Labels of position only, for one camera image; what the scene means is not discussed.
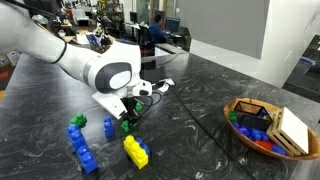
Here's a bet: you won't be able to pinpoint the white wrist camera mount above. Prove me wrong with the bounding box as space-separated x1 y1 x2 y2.
92 92 127 119

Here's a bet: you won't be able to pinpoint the green block in bowl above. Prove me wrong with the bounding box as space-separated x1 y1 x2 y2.
228 110 237 122

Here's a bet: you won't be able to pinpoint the white paper scrap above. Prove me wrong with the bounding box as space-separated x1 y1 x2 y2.
159 78 175 92

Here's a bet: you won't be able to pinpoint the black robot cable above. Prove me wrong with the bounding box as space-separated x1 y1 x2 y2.
133 91 163 116

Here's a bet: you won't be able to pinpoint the small green block far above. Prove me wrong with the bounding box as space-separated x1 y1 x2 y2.
135 102 143 112

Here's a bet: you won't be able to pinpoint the black wire basket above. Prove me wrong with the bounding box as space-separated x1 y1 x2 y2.
234 101 273 131

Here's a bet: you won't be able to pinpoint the blue block behind yellow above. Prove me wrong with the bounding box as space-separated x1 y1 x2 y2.
135 137 151 156

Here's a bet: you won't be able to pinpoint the wooden crate with white board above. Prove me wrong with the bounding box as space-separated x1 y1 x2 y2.
267 107 309 156

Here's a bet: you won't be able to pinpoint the long blue block left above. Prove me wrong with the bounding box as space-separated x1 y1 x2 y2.
66 124 98 174

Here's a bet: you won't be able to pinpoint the small blue block middle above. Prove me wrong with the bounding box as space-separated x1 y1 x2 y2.
104 116 115 137

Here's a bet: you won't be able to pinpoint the blue blocks in bowl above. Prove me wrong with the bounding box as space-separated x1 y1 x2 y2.
233 122 286 155

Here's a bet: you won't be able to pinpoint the person in blue shirt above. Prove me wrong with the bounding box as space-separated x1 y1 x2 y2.
149 15 169 44

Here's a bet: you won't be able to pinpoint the wooden oval bowl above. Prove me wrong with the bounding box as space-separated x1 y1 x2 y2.
224 98 320 160

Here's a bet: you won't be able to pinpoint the computer monitor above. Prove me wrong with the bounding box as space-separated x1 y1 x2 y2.
165 18 180 32

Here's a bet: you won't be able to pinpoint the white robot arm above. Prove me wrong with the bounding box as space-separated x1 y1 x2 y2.
0 0 152 125

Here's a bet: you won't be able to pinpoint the red block in bowl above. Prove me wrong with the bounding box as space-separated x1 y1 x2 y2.
255 140 273 150

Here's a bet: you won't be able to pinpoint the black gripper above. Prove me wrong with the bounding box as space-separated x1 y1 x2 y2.
121 97 143 128

